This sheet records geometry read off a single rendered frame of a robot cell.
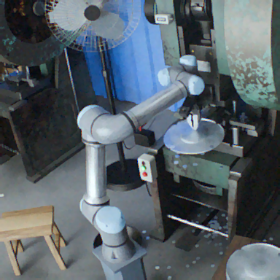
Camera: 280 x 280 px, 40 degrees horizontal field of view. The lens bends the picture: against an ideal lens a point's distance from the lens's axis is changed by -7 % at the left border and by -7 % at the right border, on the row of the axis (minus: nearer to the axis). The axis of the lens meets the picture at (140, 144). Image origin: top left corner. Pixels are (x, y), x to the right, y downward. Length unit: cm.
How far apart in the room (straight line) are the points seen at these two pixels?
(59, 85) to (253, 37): 215
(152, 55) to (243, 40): 235
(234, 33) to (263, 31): 11
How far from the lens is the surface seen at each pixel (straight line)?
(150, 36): 366
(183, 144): 188
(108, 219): 170
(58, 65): 326
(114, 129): 151
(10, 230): 237
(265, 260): 184
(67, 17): 249
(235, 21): 143
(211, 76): 196
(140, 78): 392
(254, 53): 143
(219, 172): 200
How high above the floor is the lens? 178
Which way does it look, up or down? 31 degrees down
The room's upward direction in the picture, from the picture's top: 9 degrees counter-clockwise
